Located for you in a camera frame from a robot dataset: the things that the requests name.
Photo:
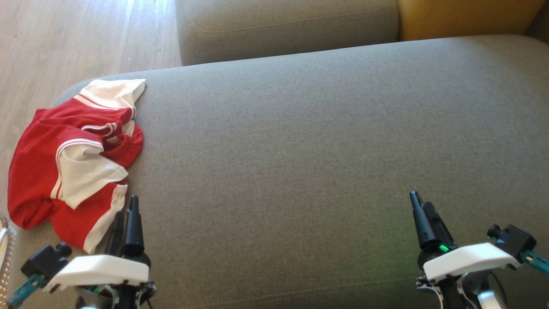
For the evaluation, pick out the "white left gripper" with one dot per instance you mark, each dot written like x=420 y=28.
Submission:
x=98 y=270

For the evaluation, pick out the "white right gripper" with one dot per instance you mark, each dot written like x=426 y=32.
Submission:
x=467 y=259

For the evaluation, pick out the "red shirt with white sleeves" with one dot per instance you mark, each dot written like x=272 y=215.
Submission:
x=92 y=169

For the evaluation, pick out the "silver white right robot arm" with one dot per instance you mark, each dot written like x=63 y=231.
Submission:
x=489 y=300

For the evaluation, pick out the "beige woven laundry basket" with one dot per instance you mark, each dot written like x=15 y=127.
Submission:
x=4 y=257

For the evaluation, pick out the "yellow sofa cushion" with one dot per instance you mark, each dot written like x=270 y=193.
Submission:
x=463 y=17

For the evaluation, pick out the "grey sofa back cushion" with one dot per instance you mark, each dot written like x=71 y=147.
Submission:
x=279 y=25

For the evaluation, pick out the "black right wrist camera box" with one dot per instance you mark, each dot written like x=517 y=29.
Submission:
x=512 y=242

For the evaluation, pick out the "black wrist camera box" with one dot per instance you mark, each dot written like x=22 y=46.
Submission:
x=512 y=242
x=43 y=262

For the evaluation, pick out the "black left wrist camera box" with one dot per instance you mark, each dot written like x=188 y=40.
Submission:
x=43 y=262

